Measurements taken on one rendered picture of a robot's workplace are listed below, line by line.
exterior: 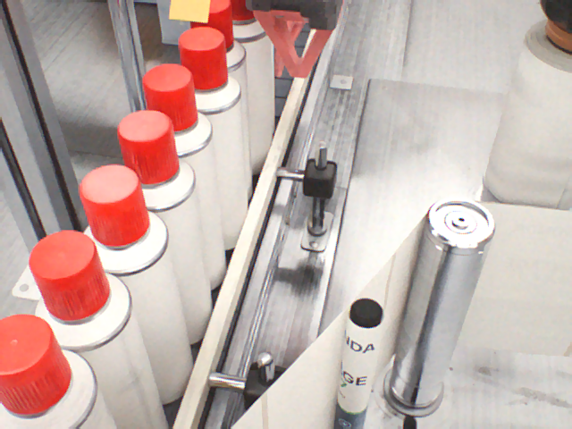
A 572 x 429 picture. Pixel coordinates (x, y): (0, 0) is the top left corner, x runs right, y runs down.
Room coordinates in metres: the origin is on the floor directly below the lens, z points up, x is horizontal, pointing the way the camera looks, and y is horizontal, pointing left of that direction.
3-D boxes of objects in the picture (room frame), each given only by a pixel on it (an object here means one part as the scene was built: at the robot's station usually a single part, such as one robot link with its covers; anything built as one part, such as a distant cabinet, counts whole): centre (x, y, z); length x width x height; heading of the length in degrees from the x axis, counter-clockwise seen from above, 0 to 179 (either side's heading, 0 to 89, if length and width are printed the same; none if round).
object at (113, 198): (0.25, 0.10, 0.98); 0.05 x 0.05 x 0.20
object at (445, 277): (0.24, -0.10, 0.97); 0.05 x 0.05 x 0.19
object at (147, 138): (0.30, 0.08, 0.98); 0.05 x 0.05 x 0.20
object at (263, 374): (0.23, 0.03, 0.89); 0.06 x 0.03 x 0.12; 78
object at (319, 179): (0.46, -0.03, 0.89); 0.03 x 0.03 x 0.12; 78
